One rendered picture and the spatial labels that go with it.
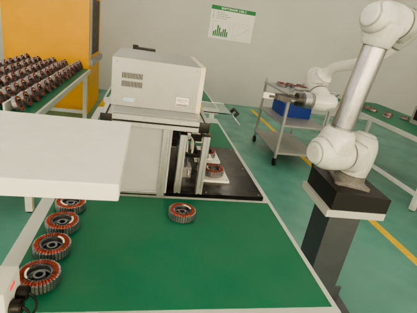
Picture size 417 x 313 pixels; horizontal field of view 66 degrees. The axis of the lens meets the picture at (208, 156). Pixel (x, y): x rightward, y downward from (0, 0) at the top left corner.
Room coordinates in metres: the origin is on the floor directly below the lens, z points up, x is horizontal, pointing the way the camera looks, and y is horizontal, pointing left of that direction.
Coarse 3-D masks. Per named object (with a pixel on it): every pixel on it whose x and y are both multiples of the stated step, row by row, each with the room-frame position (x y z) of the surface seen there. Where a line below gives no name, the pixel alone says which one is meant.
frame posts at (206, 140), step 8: (184, 136) 1.30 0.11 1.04; (208, 136) 1.32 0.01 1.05; (184, 144) 1.29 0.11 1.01; (208, 144) 1.32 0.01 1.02; (184, 152) 1.29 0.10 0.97; (200, 152) 1.33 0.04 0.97; (200, 160) 1.31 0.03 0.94; (176, 168) 1.29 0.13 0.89; (200, 168) 1.31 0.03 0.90; (176, 176) 1.29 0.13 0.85; (200, 176) 1.32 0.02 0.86; (176, 184) 1.29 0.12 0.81; (200, 184) 1.32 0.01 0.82; (176, 192) 1.30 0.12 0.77; (200, 192) 1.32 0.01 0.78
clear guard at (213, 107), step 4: (204, 104) 1.86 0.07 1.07; (208, 104) 1.87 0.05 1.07; (212, 104) 1.89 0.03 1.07; (216, 104) 1.91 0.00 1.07; (220, 104) 1.93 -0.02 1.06; (224, 104) 1.94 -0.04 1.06; (204, 108) 1.76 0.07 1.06; (208, 108) 1.78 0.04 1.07; (212, 108) 1.80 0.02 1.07; (216, 108) 1.81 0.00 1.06; (220, 108) 1.83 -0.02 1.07; (224, 108) 1.84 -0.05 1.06; (212, 112) 1.71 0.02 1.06; (216, 112) 1.72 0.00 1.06; (220, 112) 1.72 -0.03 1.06; (224, 112) 1.74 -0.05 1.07; (228, 112) 1.75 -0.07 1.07; (232, 116) 1.89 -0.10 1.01; (236, 120) 1.74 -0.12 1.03
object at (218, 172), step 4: (208, 164) 1.57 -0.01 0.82; (212, 164) 1.58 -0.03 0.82; (208, 168) 1.51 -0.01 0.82; (212, 168) 1.54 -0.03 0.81; (216, 168) 1.56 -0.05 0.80; (220, 168) 1.54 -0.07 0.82; (208, 172) 1.49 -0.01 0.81; (212, 172) 1.49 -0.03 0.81; (216, 172) 1.49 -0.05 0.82; (220, 172) 1.50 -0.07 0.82; (208, 176) 1.48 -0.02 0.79; (212, 176) 1.48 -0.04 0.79; (216, 176) 1.48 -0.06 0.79; (220, 176) 1.50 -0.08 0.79
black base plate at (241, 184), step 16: (176, 160) 1.66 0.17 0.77; (192, 160) 1.70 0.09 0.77; (224, 160) 1.78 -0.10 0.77; (240, 160) 1.82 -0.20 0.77; (192, 176) 1.49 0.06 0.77; (240, 176) 1.59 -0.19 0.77; (192, 192) 1.33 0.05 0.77; (208, 192) 1.35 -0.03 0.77; (224, 192) 1.38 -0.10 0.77; (240, 192) 1.40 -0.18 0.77; (256, 192) 1.43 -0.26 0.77
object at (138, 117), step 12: (108, 108) 1.28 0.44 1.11; (120, 108) 1.31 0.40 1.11; (132, 108) 1.34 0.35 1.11; (144, 108) 1.37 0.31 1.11; (120, 120) 1.22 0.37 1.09; (132, 120) 1.23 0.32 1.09; (144, 120) 1.24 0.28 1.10; (156, 120) 1.25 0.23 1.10; (168, 120) 1.26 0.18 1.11; (180, 120) 1.27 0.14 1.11; (192, 120) 1.30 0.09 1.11; (204, 120) 1.33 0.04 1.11; (204, 132) 1.30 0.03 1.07
